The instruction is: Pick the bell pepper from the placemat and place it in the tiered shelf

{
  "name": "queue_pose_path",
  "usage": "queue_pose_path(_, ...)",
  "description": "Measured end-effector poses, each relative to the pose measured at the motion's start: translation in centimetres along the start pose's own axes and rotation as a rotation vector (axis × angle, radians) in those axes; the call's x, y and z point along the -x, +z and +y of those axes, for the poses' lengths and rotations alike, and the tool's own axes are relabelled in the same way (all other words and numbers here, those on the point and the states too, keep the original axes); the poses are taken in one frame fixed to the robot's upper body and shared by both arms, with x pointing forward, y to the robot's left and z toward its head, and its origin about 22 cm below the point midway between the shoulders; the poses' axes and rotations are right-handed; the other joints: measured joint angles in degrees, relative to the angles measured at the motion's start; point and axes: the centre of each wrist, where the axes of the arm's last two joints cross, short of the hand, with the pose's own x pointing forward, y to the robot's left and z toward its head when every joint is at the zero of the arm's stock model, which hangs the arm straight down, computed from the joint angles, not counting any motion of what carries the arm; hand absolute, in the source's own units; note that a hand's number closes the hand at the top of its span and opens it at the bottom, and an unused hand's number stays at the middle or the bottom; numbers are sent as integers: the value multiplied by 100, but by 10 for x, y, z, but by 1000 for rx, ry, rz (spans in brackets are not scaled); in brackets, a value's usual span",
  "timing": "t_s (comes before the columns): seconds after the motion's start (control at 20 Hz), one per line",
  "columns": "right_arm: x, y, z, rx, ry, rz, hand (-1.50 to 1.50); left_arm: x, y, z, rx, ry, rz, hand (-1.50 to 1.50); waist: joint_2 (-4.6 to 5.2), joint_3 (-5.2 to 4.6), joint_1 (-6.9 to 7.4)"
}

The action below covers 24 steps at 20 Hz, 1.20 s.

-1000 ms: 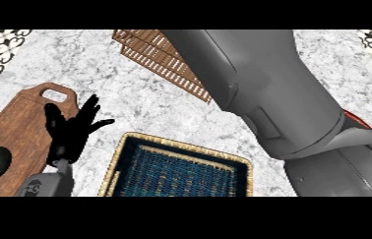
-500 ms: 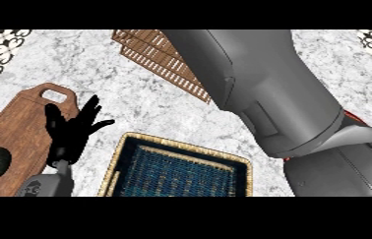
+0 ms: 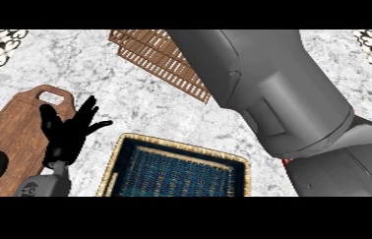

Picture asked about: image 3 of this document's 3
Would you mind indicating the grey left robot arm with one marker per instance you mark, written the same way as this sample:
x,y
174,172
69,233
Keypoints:
x,y
46,183

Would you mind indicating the black white patterned object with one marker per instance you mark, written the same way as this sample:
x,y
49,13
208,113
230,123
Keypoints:
x,y
365,41
9,44

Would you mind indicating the dark rounded object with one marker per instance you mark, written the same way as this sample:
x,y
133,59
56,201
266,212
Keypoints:
x,y
2,163

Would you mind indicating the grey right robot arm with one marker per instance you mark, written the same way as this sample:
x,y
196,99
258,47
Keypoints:
x,y
285,95

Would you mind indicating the wicker tiered shelf basket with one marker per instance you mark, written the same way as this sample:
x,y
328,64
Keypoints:
x,y
176,169

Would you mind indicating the brown slatted placemat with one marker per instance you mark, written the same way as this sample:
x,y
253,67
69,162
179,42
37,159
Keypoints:
x,y
160,64

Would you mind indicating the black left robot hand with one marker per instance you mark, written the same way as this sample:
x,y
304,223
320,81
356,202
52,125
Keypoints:
x,y
68,131

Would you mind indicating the brown wooden cutting board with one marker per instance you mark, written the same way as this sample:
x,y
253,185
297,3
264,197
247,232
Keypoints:
x,y
21,141

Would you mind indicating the red bell pepper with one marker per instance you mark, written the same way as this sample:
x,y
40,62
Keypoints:
x,y
286,162

